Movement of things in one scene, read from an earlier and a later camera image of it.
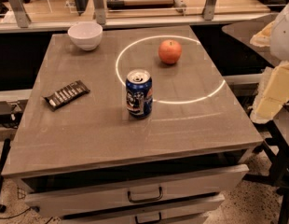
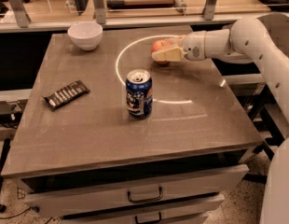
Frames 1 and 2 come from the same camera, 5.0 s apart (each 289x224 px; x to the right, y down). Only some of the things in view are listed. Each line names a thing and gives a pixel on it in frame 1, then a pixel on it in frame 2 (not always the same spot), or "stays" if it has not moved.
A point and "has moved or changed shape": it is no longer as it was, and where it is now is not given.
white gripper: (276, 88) to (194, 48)
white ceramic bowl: (86, 35) stays
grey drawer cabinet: (130, 126) stays
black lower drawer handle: (148, 221) stays
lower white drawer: (189, 212) stays
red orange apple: (170, 51) has moved or changed shape
